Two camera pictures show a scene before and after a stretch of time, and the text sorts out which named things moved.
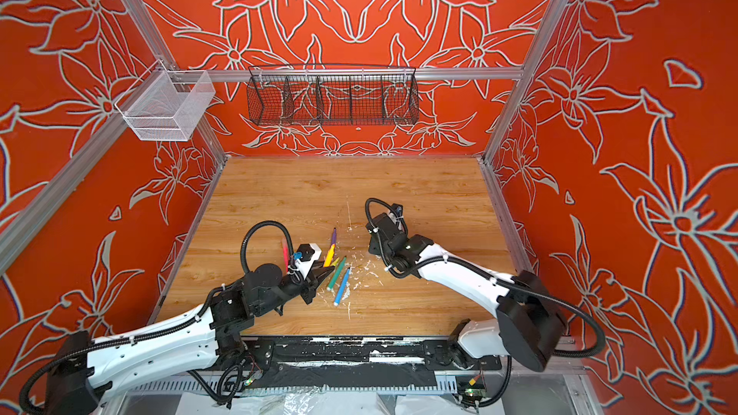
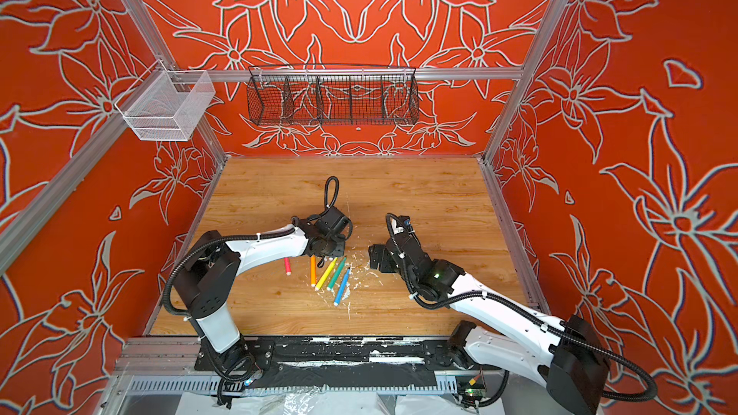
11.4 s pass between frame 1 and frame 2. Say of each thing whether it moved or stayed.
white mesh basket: stayed
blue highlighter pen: stayed
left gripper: moved
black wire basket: stayed
